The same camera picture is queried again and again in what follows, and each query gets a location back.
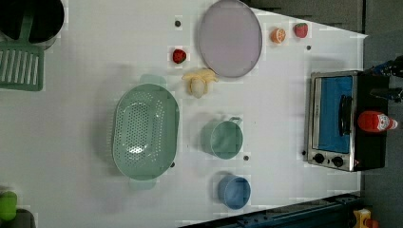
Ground toy orange half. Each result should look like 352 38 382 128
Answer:
270 28 286 44

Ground red toy strawberry far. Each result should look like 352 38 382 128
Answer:
293 23 309 39

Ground black round pot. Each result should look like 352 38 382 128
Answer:
0 0 65 49

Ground black toaster oven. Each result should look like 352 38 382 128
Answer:
305 70 389 172

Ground blue metal frame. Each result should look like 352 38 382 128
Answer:
181 194 363 228

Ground green mug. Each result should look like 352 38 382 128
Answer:
201 117 243 160

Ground blue cup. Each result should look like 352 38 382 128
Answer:
218 175 251 210

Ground yellow toy object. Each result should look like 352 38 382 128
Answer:
354 209 379 228

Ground peeled toy banana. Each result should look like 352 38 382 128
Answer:
182 68 218 99

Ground lime green object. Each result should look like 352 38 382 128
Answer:
0 191 17 221

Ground lavender round plate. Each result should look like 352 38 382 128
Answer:
198 0 262 78

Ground red toy strawberry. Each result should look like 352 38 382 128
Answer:
172 48 187 64
293 23 309 39

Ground red ketchup bottle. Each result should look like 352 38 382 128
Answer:
357 110 398 133

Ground green oval colander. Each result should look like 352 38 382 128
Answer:
112 74 180 190

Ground green slotted spatula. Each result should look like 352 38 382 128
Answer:
0 11 44 91

